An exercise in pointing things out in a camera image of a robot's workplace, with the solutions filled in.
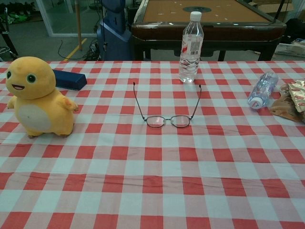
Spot thin-framed eyeglasses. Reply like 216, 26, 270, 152
132, 82, 202, 129

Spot dark blue glasses case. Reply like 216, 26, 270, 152
52, 69, 87, 91

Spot red white checked tablecloth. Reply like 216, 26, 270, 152
0, 61, 305, 229

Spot clear water bottle red label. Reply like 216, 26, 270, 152
178, 10, 205, 83

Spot dark wooden mahjong table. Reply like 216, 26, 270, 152
130, 0, 287, 62

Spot clear water bottle without label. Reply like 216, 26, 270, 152
247, 71, 279, 110

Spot wooden pole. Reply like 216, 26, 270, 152
75, 0, 83, 51

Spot yellow plush dinosaur toy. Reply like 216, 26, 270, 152
5, 56, 79, 138

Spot brown snack packet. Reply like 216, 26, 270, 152
269, 83, 305, 123

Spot gold foil snack packet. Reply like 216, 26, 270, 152
287, 80, 305, 113

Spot white printed box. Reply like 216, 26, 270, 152
274, 42, 305, 58

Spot blue machine pedestal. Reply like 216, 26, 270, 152
96, 0, 132, 61

